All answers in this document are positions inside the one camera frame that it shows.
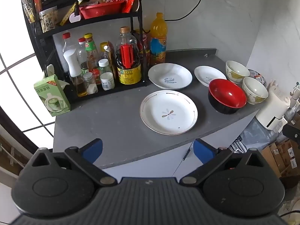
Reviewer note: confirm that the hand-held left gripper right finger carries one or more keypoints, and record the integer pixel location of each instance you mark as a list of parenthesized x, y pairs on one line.
[(202, 151)]

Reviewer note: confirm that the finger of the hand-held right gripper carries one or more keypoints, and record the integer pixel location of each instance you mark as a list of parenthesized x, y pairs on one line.
[(293, 133)]

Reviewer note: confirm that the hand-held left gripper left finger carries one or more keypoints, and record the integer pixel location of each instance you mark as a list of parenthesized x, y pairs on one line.
[(93, 148)]

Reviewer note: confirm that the white bowl with yellow print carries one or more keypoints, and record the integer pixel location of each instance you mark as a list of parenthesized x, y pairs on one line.
[(255, 89), (239, 69)]

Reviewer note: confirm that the white plate with flower print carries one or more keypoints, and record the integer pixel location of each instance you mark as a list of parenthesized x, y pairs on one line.
[(159, 107)]

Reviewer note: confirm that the red and black bowl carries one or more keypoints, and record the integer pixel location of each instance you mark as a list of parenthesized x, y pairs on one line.
[(225, 93)]

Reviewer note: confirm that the small white plate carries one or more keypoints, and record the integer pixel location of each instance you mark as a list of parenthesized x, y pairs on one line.
[(204, 73)]

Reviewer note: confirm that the white plate with blue lettering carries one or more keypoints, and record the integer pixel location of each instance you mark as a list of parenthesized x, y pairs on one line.
[(164, 73)]

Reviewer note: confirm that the cardboard boxes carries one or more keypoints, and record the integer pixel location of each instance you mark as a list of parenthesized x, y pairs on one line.
[(279, 154)]

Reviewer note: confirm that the white cylindrical appliance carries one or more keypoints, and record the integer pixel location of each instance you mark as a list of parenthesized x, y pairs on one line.
[(273, 107)]

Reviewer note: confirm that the grey plastic bag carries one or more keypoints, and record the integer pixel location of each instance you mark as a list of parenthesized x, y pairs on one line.
[(257, 131)]

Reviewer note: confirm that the silver metal object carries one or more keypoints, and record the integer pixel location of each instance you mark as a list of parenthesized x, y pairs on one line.
[(238, 145)]

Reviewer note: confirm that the green tea box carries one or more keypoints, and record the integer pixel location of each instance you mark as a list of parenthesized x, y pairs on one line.
[(54, 98)]

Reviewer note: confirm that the trash bin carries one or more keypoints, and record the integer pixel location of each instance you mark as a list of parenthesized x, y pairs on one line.
[(257, 77)]

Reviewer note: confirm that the white pill bottle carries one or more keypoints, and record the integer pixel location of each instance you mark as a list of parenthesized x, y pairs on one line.
[(107, 82)]

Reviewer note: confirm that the small glass jar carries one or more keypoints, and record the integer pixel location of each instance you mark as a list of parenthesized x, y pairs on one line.
[(89, 77)]

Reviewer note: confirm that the large soy sauce bottle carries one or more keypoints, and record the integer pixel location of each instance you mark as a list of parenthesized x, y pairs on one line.
[(129, 75)]

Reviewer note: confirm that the white-capped clear jar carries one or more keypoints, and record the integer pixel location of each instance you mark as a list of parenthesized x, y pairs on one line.
[(103, 63)]

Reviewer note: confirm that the white tissue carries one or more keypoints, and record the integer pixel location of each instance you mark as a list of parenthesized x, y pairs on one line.
[(50, 70)]

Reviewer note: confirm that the window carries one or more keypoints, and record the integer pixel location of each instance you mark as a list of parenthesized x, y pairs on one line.
[(18, 93)]

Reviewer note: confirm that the brown bottle with white nozzle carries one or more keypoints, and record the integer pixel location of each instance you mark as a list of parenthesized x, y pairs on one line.
[(110, 55)]

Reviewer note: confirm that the small clear red-capped bottle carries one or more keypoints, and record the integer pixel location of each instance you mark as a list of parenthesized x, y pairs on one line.
[(82, 51)]

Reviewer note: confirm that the green-labelled sauce bottle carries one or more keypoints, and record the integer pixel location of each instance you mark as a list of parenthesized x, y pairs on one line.
[(91, 49)]

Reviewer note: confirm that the red drink can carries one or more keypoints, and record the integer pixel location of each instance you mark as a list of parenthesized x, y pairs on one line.
[(145, 39), (146, 57)]

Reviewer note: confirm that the tall clear red-capped bottle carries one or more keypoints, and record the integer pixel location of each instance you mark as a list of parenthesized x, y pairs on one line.
[(66, 42)]

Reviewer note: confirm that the black metal rack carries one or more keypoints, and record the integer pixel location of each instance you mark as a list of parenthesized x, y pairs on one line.
[(42, 51)]

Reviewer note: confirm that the orange juice bottle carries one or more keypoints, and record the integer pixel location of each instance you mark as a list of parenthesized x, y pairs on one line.
[(158, 30)]

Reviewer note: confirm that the white plug adapter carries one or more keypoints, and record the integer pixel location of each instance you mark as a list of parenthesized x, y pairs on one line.
[(75, 18)]

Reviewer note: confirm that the labelled snack jar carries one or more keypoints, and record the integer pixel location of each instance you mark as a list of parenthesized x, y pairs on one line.
[(48, 20)]

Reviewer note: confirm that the long yellow packet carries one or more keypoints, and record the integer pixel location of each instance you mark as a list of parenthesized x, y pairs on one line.
[(68, 14)]

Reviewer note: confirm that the red plastic basket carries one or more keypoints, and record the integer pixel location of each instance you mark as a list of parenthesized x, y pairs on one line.
[(100, 10)]

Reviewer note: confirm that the red snack packet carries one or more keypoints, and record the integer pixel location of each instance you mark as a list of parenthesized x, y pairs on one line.
[(129, 2)]

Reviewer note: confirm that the hanging snack packets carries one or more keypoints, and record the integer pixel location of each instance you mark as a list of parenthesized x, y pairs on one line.
[(28, 10)]

